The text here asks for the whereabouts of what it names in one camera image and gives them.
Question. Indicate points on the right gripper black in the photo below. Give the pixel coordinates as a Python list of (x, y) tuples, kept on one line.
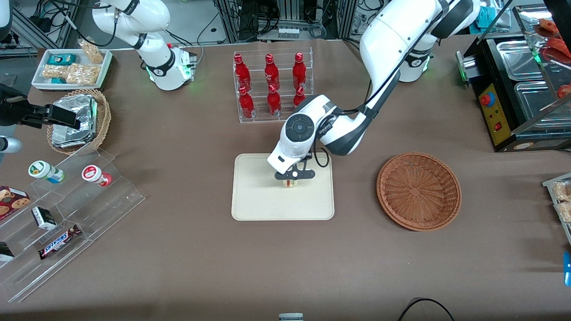
[(13, 112)]

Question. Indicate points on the triangular sandwich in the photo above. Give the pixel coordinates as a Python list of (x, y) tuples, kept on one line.
[(291, 183)]

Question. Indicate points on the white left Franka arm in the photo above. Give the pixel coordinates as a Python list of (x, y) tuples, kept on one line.
[(392, 35)]

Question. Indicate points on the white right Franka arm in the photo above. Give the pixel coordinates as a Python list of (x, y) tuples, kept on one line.
[(156, 58)]

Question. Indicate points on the white rectangular snack tray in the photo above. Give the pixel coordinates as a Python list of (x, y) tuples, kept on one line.
[(39, 81)]

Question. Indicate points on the light wicker basket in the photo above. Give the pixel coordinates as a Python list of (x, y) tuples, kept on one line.
[(105, 120)]

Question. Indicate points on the cream plastic tray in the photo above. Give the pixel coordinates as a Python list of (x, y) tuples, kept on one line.
[(258, 196)]

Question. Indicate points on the brown wicker basket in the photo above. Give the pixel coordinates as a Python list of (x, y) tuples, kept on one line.
[(419, 191)]

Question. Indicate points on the foil wrapped food package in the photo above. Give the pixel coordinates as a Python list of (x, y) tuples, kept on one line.
[(71, 101), (67, 141)]

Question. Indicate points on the small teal snack packet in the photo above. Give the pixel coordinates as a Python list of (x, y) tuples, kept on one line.
[(58, 80)]

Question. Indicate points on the clear bag of nuts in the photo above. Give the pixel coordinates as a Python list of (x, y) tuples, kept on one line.
[(82, 75), (54, 72), (93, 52)]

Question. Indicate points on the green capped yogurt bottle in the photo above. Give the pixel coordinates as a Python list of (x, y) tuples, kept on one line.
[(44, 171)]

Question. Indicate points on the teal snack box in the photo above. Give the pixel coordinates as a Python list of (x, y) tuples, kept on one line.
[(61, 59)]

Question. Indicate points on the red capped yogurt bottle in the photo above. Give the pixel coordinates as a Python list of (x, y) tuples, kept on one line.
[(94, 174)]

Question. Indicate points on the red cookie box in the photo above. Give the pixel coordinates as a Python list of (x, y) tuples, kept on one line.
[(11, 203)]

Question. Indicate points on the small black white box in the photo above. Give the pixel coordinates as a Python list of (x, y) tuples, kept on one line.
[(43, 218)]

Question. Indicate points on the clear acrylic stepped shelf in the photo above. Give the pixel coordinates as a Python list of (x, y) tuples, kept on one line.
[(111, 209)]

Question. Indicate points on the Snickers chocolate bar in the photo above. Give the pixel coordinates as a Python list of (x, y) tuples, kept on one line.
[(59, 243)]

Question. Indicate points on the black snack packet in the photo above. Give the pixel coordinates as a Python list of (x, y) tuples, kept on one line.
[(5, 252)]

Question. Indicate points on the brown table cover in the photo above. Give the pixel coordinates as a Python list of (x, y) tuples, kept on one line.
[(178, 267)]

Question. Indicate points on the red cola bottle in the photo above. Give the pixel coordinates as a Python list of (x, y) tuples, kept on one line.
[(299, 71), (246, 104), (274, 102), (272, 73), (242, 73), (298, 96)]

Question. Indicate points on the clear acrylic bottle rack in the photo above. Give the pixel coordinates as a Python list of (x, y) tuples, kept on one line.
[(258, 120)]

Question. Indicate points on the white power strip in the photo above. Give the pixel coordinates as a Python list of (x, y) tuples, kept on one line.
[(288, 32)]

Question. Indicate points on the metal equipment rack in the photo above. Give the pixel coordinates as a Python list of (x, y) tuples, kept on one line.
[(290, 9)]

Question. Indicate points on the grey device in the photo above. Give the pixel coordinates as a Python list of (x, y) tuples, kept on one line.
[(291, 317)]

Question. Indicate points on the red emergency stop button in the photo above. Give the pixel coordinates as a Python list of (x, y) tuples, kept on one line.
[(487, 99)]

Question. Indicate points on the black food warmer cabinet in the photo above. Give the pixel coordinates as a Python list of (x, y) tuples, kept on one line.
[(495, 116)]

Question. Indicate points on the teal cloth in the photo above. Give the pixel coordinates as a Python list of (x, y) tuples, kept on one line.
[(486, 17)]

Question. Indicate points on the steel food pan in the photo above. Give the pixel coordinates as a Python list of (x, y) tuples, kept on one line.
[(535, 102), (517, 60)]

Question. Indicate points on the red lit fried food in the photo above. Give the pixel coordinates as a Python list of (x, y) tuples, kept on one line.
[(557, 49), (548, 27)]

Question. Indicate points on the clear bag of snacks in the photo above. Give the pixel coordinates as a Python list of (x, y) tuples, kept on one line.
[(563, 191), (564, 212)]

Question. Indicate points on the blue plastic object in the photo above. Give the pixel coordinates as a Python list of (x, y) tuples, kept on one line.
[(567, 269)]

